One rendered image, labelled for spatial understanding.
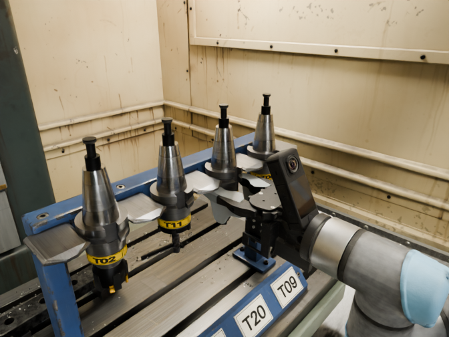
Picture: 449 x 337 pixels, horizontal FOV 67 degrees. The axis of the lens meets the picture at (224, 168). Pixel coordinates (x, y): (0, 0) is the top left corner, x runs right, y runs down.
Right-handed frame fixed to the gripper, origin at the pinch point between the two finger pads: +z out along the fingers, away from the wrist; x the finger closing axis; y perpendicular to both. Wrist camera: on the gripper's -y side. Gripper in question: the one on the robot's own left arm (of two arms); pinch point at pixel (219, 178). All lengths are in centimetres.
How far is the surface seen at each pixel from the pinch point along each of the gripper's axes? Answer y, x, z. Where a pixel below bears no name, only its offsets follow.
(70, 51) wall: -11, 17, 92
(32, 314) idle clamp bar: 23.6, -28.9, 17.9
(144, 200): -2.1, -15.2, -0.1
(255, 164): -2.2, 5.4, -3.5
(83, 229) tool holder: -3.1, -25.0, -2.1
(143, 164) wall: 42, 42, 90
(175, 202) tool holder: -2.3, -12.6, -3.8
